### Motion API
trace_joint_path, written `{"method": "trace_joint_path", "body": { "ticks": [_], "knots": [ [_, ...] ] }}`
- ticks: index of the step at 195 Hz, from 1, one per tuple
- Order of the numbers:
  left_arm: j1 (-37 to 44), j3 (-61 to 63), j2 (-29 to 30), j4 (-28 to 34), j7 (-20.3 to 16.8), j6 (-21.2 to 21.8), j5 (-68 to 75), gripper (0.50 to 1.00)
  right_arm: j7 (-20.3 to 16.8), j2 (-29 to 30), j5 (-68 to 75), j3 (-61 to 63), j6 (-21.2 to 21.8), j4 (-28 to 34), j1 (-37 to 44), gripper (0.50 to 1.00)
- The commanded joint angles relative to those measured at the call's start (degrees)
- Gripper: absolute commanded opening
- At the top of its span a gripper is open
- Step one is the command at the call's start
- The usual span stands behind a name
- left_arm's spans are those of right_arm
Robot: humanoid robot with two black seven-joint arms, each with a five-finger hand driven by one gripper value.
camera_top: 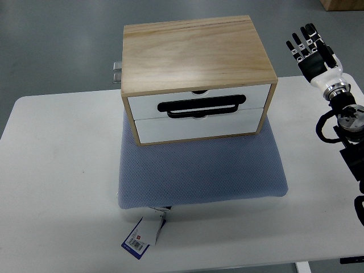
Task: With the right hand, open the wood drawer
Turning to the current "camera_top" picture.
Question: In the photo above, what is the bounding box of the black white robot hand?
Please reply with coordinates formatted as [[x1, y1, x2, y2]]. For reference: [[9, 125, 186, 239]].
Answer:
[[286, 23, 350, 101]]

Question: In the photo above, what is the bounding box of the white drawer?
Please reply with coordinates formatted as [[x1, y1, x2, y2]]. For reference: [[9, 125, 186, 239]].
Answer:
[[128, 84, 271, 120], [135, 108, 263, 144]]

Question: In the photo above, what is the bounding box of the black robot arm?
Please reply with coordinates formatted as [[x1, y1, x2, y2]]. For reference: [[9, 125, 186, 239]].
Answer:
[[315, 88, 363, 193]]

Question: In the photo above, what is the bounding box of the wooden drawer cabinet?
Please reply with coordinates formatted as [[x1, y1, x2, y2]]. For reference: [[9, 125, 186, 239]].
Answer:
[[121, 15, 278, 146]]

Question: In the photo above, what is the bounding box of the cardboard box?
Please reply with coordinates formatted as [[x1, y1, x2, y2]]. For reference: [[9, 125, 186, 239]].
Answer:
[[320, 0, 364, 11]]

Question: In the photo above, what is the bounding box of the blue mesh cushion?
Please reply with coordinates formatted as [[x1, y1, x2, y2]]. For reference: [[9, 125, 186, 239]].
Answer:
[[118, 120, 288, 209]]

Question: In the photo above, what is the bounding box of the black table control panel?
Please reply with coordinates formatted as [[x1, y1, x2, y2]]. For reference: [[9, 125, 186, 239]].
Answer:
[[340, 256, 364, 264]]

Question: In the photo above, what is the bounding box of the white table leg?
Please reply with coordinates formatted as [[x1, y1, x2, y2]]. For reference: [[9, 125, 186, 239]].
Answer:
[[295, 261, 312, 273]]

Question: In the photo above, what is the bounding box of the blue white product tag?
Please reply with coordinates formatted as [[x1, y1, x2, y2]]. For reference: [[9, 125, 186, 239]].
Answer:
[[121, 206, 172, 260]]

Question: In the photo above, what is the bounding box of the metal clamp bracket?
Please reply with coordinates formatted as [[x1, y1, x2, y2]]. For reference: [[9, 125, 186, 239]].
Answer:
[[113, 61, 122, 84]]

